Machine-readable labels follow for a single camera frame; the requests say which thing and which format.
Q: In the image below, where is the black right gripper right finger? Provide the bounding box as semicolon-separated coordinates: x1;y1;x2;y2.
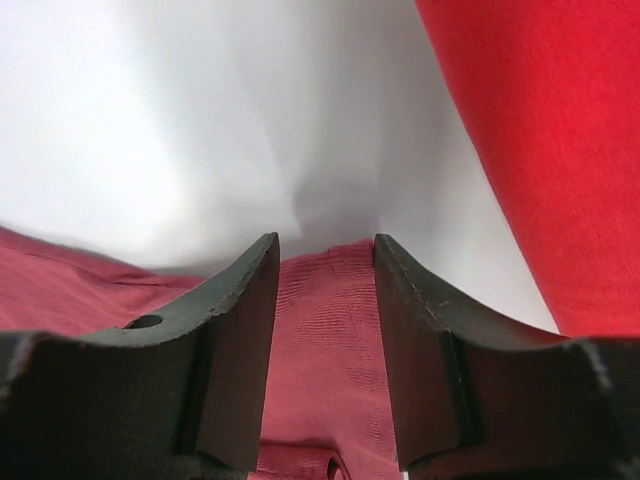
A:
373;234;639;479

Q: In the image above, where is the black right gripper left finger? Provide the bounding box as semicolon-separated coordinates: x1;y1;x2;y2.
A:
1;233;279;479

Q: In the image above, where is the pink garment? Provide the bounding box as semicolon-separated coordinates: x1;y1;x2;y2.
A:
1;230;400;479

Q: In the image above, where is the red tank top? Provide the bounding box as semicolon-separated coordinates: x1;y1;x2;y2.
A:
418;1;639;336

